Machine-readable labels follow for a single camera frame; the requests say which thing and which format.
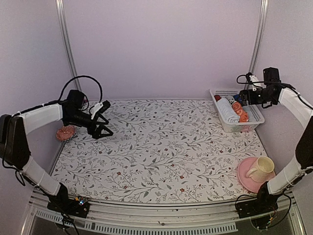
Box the right aluminium frame post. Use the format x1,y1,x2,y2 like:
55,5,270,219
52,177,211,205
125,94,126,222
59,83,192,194
248,0,269,73

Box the left aluminium frame post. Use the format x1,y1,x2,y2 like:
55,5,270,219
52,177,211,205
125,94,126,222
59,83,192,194
55,0,77,77

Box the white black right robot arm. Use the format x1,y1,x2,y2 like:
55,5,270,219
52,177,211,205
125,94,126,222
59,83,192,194
240,67,313,213

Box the orange patterned towel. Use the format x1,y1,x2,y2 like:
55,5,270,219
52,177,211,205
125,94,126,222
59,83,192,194
231,101,249,123

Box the white perforated plastic basket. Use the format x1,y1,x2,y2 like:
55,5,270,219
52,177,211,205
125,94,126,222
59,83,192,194
209,88,265,133

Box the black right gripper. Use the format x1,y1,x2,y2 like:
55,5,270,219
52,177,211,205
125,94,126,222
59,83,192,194
237,88,275,106

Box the dark red rolled towel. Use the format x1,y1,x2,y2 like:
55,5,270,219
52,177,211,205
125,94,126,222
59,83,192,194
214,95,222,101

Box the black left camera cable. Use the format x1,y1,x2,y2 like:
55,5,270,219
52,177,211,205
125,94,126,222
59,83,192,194
58,75,103,103

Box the floral table cover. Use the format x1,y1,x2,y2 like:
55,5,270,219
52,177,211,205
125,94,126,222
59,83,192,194
52,100,266,204

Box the pink saucer plate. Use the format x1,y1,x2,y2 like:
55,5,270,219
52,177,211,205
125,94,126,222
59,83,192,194
237,157,275,193

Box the dark blue rolled towel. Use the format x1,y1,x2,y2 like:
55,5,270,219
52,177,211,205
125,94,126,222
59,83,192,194
233,95,243,105

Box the panda print rolled towel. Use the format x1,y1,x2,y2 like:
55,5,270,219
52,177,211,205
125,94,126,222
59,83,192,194
225,95,236,105

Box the light blue terry towel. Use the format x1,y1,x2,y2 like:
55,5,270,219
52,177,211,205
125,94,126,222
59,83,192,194
217,97,240,123

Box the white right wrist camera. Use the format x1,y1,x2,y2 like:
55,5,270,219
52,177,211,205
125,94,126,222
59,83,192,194
246,72,263,92

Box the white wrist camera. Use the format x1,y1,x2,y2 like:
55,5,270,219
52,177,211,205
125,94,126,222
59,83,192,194
89,100,111,120
246,72,263,92

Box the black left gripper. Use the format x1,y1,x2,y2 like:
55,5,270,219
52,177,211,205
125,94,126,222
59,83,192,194
65,110,114,139

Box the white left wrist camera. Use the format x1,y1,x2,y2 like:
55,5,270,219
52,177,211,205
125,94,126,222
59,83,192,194
89,100,111,120

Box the aluminium frame post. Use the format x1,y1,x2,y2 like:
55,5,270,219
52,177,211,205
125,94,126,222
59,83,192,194
248,0,269,73
55,0,77,77

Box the cream ceramic mug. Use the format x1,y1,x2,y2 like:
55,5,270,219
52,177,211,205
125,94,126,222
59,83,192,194
246,157,274,183

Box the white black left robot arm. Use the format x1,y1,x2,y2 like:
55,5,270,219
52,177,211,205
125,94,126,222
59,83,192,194
0,90,113,212

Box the aluminium front rail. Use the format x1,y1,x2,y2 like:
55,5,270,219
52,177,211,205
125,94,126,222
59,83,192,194
21,190,308,235

